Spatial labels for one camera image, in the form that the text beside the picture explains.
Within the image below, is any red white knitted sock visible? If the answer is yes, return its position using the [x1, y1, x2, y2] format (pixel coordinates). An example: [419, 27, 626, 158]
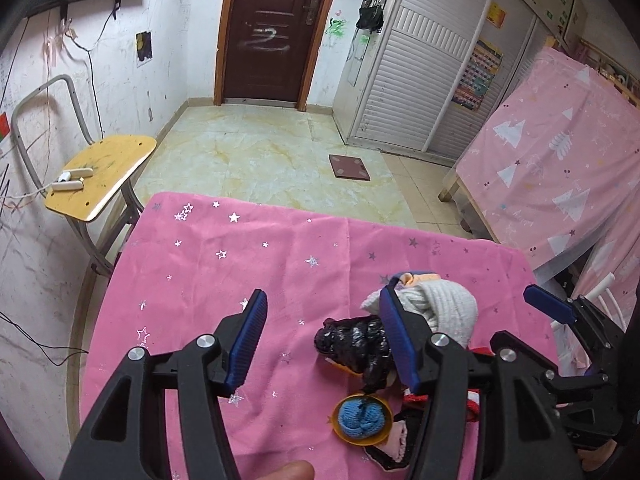
[404, 347, 494, 422]

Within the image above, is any black plastic bag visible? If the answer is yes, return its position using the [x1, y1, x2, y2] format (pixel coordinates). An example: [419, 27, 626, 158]
[314, 315, 396, 394]

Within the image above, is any left hand thumb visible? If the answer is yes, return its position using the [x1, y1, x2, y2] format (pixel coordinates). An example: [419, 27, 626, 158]
[259, 460, 314, 480]

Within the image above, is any grey white knitted hat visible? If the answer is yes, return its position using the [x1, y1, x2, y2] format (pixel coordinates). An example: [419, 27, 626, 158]
[360, 278, 480, 348]

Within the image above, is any pink tree-pattern bed curtain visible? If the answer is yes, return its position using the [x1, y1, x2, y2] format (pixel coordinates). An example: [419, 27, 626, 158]
[456, 48, 639, 309]

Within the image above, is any orange cup with blue yarn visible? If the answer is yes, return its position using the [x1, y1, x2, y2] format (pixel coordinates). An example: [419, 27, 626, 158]
[330, 393, 394, 446]

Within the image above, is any pink star tablecloth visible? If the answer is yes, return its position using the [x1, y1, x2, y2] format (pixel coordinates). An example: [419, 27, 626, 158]
[80, 192, 556, 479]

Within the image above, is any yellow wooden chair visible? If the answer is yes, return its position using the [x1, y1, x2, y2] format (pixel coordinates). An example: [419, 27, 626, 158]
[11, 74, 156, 276]

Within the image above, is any brown bathroom scale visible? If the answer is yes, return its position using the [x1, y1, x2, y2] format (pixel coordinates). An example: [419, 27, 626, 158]
[329, 154, 370, 181]

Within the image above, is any white power strip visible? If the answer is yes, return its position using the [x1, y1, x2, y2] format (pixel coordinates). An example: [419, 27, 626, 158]
[50, 167, 94, 192]

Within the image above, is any white louvered wardrobe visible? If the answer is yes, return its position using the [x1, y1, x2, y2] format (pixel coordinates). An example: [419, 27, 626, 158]
[333, 0, 549, 164]

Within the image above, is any red green flag sticker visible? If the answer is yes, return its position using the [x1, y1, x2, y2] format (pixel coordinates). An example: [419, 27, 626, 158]
[0, 113, 11, 140]

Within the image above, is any dark brown door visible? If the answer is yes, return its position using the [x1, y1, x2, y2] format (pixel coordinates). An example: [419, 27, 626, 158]
[213, 0, 333, 112]

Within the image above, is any wooden bed frame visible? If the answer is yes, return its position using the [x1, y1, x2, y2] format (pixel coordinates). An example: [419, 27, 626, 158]
[437, 168, 499, 243]

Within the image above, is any black cable on wall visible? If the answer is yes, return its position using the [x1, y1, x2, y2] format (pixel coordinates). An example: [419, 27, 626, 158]
[0, 311, 90, 368]

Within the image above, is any colourful wall poster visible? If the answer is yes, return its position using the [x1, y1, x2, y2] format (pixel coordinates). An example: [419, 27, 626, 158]
[451, 39, 503, 112]

